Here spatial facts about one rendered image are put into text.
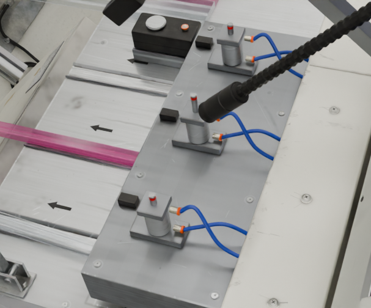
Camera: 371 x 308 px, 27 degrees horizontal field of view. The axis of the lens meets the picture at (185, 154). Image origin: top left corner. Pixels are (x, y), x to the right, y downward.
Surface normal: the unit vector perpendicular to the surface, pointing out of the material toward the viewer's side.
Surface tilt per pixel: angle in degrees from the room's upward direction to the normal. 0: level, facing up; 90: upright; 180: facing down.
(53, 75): 0
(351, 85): 42
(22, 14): 0
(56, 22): 0
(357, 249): 90
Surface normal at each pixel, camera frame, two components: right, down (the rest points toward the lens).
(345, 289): -0.76, -0.57
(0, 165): 0.56, -0.32
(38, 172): -0.10, -0.63
